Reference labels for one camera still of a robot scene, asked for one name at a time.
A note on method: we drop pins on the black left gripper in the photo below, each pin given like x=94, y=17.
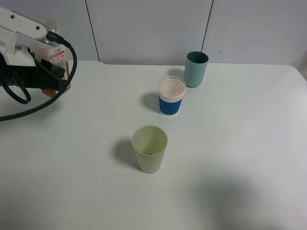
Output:
x=33, y=77

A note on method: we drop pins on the clear plastic drink bottle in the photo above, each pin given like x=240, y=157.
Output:
x=55, y=54

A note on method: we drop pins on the light green plastic cup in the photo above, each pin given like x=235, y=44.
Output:
x=149, y=143

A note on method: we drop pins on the blue sleeved paper cup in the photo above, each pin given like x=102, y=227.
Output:
x=171, y=90

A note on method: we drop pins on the teal plastic cup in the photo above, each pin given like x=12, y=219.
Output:
x=195, y=67

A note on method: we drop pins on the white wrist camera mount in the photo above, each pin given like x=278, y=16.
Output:
x=16, y=31

